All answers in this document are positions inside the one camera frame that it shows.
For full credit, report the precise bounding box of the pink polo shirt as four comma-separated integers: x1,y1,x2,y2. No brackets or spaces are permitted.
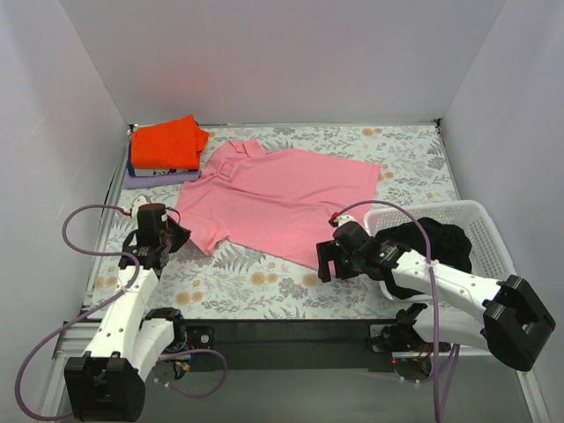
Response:
175,139,380,269

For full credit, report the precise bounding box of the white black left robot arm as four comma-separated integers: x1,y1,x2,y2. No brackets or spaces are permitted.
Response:
64,197,190,422

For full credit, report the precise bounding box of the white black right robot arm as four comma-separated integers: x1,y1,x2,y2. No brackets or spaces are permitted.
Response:
316,221,556,372

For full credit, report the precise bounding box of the folded lavender shirt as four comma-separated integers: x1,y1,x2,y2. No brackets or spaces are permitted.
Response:
123,170,202,189

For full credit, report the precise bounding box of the black shirt in basket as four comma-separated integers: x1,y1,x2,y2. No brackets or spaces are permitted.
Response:
375,218,472,300

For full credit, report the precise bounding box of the folded orange shirt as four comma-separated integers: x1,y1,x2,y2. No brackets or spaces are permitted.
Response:
130,115,210,170

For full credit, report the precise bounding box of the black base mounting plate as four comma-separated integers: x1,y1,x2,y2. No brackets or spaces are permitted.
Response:
174,319,431,373

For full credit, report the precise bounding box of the white plastic laundry basket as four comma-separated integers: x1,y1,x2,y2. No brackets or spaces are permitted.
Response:
364,200,516,302

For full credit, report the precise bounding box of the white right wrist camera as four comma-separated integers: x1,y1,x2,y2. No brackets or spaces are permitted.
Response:
329,212,358,227

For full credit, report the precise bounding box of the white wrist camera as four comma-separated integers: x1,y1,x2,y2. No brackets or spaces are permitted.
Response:
130,194,152,215
329,212,358,227

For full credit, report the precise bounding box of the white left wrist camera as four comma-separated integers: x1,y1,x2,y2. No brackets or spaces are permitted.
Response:
130,194,152,215

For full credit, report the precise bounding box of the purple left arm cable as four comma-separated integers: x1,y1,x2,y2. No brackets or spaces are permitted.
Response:
15,204,229,419

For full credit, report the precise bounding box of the aluminium front frame rail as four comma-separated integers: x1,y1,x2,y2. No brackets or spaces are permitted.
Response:
37,320,552,423

